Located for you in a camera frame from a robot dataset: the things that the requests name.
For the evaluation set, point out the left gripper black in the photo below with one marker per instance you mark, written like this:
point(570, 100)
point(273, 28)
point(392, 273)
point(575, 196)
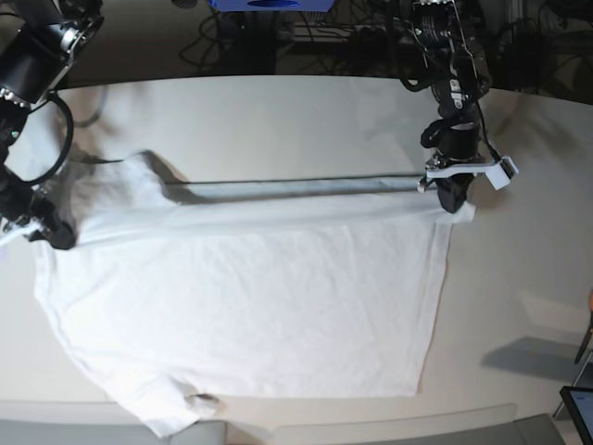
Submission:
point(456, 139)

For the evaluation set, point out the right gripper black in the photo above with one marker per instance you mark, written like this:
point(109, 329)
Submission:
point(29, 212)

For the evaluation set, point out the white T-shirt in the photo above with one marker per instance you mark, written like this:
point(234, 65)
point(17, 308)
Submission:
point(249, 290)

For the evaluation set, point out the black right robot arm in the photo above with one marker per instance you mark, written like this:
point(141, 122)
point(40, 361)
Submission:
point(52, 36)

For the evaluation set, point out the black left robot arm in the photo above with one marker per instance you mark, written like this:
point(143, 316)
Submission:
point(457, 80)

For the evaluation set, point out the black tripod leg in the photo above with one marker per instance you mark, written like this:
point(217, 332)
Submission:
point(588, 334)

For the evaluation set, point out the grey chair left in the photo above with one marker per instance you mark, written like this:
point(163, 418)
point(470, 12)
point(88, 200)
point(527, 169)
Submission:
point(14, 432)

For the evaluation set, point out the blue box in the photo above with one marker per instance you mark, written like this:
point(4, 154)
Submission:
point(271, 5)

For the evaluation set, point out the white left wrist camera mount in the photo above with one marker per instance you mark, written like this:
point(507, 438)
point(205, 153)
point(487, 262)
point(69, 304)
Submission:
point(498, 172)

